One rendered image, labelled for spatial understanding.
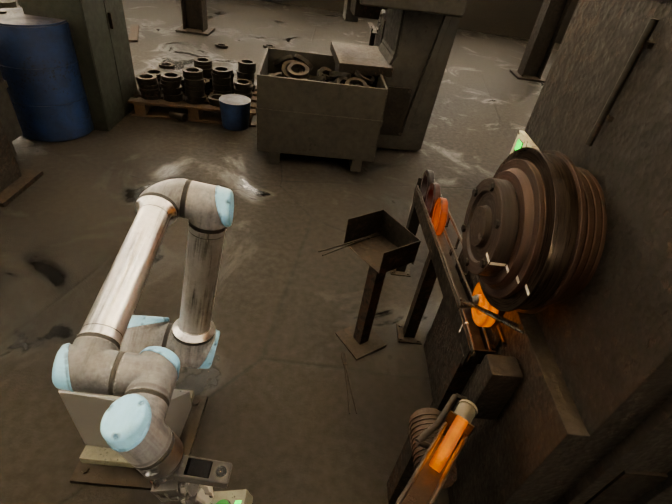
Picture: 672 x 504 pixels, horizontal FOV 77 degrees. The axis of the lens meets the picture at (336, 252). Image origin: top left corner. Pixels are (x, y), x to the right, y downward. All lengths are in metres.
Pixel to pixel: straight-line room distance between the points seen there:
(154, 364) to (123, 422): 0.14
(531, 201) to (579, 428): 0.56
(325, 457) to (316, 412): 0.21
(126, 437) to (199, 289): 0.68
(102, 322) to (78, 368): 0.11
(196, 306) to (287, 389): 0.77
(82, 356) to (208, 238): 0.53
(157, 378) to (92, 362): 0.13
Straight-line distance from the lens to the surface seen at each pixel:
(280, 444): 1.98
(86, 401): 1.68
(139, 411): 0.91
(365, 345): 2.30
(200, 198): 1.31
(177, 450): 1.00
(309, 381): 2.14
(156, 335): 1.67
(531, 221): 1.16
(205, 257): 1.40
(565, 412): 1.26
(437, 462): 1.23
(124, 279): 1.12
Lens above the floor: 1.77
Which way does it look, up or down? 38 degrees down
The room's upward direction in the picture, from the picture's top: 9 degrees clockwise
